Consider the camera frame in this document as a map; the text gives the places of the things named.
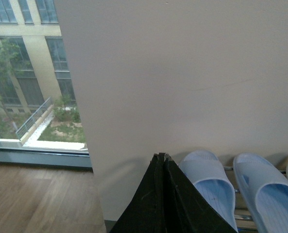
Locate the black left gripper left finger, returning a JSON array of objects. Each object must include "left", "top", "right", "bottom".
[{"left": 110, "top": 153, "right": 165, "bottom": 233}]

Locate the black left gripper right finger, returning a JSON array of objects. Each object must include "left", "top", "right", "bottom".
[{"left": 163, "top": 154, "right": 236, "bottom": 233}]

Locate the light blue slipper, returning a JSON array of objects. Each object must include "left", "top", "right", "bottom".
[
  {"left": 233, "top": 153, "right": 288, "bottom": 233},
  {"left": 179, "top": 150, "right": 238, "bottom": 232}
]

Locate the black metal shoe rack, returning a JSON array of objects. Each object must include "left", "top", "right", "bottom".
[{"left": 222, "top": 165, "right": 287, "bottom": 231}]

